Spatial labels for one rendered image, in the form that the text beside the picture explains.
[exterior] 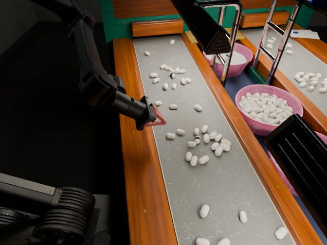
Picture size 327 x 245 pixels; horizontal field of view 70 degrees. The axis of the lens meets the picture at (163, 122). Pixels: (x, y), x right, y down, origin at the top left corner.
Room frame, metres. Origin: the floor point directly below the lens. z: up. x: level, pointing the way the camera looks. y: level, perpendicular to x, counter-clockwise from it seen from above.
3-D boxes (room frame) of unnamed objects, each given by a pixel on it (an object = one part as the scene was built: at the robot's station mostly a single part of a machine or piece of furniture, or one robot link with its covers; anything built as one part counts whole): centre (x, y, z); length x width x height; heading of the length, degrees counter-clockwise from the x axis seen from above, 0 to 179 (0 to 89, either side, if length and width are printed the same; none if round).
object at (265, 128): (0.74, -0.43, 0.72); 0.27 x 0.27 x 0.10
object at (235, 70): (1.17, -0.35, 0.72); 0.27 x 0.27 x 0.10
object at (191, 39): (1.39, -0.31, 0.77); 0.33 x 0.15 x 0.01; 101
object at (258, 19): (1.50, -0.63, 0.83); 0.30 x 0.06 x 0.07; 101
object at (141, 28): (1.37, 0.04, 0.83); 0.30 x 0.06 x 0.07; 101
